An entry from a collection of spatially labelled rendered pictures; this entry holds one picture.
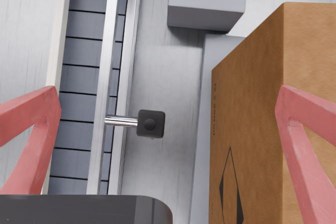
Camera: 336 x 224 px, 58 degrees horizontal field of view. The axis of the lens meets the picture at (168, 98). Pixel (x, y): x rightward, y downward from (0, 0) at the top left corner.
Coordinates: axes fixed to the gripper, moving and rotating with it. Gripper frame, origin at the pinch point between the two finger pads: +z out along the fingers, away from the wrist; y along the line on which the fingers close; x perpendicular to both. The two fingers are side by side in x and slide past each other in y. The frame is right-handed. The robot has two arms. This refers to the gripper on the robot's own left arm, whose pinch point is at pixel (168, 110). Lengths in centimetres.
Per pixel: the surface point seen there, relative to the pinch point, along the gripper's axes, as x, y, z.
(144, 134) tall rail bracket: 14.6, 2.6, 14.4
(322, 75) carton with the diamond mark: 1.8, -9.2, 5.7
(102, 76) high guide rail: 10.1, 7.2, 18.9
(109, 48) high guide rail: 7.7, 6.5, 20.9
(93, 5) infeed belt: 6.7, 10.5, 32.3
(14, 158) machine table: 26.7, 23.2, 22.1
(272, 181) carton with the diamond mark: 7.8, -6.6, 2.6
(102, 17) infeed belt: 8.0, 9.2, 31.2
